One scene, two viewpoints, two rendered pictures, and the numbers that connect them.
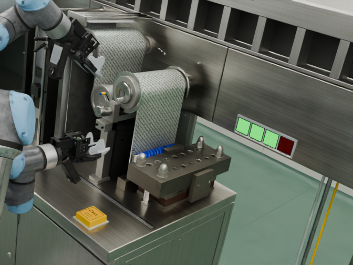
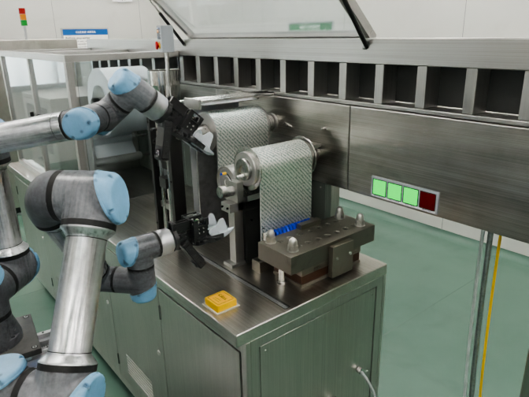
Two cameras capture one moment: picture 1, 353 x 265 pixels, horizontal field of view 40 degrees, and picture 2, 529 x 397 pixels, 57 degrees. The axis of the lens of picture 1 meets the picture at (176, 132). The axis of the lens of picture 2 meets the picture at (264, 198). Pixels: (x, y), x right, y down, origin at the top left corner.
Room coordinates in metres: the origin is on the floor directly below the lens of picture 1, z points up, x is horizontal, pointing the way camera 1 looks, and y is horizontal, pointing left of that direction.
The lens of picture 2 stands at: (0.09, -0.20, 1.68)
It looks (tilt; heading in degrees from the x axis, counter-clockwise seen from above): 19 degrees down; 13
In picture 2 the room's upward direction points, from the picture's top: 1 degrees counter-clockwise
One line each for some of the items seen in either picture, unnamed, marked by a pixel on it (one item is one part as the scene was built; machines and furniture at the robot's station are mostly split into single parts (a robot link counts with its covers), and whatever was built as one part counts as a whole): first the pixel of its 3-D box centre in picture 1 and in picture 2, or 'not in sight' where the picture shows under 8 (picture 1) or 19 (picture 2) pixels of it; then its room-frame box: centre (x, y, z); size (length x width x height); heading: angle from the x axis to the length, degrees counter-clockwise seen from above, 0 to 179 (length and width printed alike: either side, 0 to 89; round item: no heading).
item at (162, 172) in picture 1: (163, 169); (293, 243); (1.46, 0.02, 1.05); 0.04 x 0.04 x 0.04
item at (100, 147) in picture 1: (100, 146); (222, 227); (1.41, 0.23, 1.11); 0.09 x 0.03 x 0.06; 133
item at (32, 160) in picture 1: (22, 163); (138, 250); (1.22, 0.42, 1.11); 0.11 x 0.08 x 0.09; 142
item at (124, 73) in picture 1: (126, 92); (247, 168); (1.60, 0.20, 1.25); 0.15 x 0.01 x 0.15; 52
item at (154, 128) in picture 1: (156, 129); (286, 204); (1.66, 0.07, 1.11); 0.23 x 0.01 x 0.18; 142
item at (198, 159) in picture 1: (181, 166); (318, 241); (1.61, -0.04, 1.00); 0.40 x 0.16 x 0.06; 142
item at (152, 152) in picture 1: (156, 152); (290, 228); (1.64, 0.06, 1.03); 0.21 x 0.04 x 0.03; 142
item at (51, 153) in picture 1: (45, 156); (163, 241); (1.28, 0.37, 1.11); 0.08 x 0.05 x 0.08; 52
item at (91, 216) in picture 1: (91, 216); (220, 301); (1.31, 0.22, 0.91); 0.07 x 0.07 x 0.02; 52
